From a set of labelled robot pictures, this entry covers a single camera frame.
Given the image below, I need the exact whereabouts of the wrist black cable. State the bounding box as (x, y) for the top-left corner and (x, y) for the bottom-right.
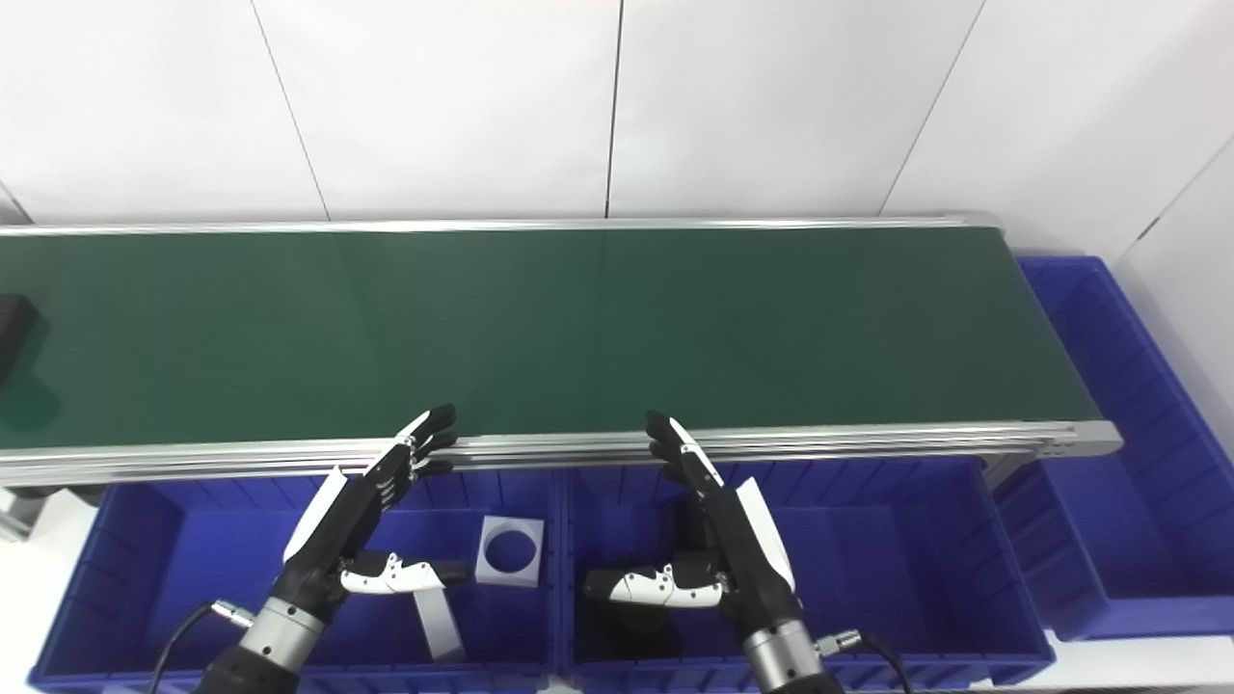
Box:
(149, 600), (256, 694)
(815, 628), (912, 694)

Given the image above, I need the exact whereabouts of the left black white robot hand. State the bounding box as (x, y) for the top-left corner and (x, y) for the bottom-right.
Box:
(275, 403), (473, 623)

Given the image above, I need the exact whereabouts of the grey square plate with hole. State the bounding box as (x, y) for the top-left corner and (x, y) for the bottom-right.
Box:
(475, 516), (545, 587)

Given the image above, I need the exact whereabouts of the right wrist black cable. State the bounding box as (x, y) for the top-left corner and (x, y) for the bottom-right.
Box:
(815, 628), (912, 694)

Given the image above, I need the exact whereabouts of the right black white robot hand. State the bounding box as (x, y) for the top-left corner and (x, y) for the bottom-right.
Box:
(582, 410), (806, 637)

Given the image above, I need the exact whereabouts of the black cylinder part square base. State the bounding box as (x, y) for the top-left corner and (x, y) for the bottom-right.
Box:
(0, 294), (40, 388)

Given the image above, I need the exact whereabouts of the aluminium conveyor leg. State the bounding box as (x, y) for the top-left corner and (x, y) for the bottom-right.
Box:
(0, 488), (47, 541)

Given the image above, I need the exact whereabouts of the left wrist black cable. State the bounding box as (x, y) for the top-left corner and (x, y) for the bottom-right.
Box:
(149, 600), (256, 694)

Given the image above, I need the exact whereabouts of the blue plastic bin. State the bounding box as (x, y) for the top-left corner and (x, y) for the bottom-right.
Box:
(27, 467), (565, 694)
(557, 458), (1057, 690)
(993, 255), (1234, 642)

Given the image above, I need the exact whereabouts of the grey flat metal bar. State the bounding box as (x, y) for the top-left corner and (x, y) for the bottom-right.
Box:
(413, 586), (468, 662)

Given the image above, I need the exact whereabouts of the green conveyor belt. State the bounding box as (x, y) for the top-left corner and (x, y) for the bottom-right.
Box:
(0, 227), (1103, 452)
(0, 214), (1124, 488)

